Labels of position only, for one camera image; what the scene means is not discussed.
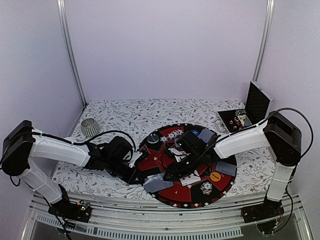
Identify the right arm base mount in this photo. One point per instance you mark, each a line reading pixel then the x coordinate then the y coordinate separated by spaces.
pixel 263 211

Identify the left aluminium frame post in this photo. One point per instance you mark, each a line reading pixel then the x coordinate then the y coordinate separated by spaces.
pixel 62 13

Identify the floral patterned tablecloth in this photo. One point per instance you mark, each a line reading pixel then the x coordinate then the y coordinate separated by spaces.
pixel 138 118

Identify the striped ceramic mug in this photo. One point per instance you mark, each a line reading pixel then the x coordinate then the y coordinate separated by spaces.
pixel 89 127

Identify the aluminium front rail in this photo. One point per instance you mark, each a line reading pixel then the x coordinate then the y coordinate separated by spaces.
pixel 140 219

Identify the aluminium frame post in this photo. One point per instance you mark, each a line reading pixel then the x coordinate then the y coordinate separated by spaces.
pixel 270 4
pixel 62 13

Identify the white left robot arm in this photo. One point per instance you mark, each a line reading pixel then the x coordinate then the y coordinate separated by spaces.
pixel 25 143

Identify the three of diamonds card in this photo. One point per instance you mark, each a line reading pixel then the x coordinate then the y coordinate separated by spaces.
pixel 190 179

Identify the triangular red black token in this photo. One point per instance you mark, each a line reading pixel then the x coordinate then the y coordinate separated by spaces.
pixel 144 150

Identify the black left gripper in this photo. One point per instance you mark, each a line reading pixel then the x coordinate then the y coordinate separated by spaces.
pixel 130 179

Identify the round red black poker mat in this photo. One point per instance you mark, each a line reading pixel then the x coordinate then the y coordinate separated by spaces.
pixel 189 196

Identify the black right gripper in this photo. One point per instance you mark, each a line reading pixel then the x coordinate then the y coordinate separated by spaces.
pixel 176 172

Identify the black dealer button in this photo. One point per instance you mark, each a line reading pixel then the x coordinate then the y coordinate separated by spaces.
pixel 152 138

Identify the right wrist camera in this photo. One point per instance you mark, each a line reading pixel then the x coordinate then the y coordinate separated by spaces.
pixel 178 155

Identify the right aluminium frame post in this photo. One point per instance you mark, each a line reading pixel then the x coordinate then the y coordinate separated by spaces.
pixel 270 4

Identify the white blue chip stack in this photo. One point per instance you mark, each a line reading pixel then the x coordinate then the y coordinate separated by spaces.
pixel 206 188

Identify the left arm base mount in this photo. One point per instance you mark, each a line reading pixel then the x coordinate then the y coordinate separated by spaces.
pixel 80 211

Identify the blue small blind button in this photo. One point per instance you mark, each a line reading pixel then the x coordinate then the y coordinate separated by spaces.
pixel 195 132

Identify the orange big blind button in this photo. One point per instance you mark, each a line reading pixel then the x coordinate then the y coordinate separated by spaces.
pixel 215 176

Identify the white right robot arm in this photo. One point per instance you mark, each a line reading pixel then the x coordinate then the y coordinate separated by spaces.
pixel 276 132

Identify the aluminium poker chip case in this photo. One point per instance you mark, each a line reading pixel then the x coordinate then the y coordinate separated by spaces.
pixel 257 107

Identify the white blue chip row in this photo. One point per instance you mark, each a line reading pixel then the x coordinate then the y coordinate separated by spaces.
pixel 170 135

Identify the blue card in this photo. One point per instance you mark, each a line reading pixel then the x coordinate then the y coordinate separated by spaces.
pixel 226 168
pixel 206 135
pixel 155 183

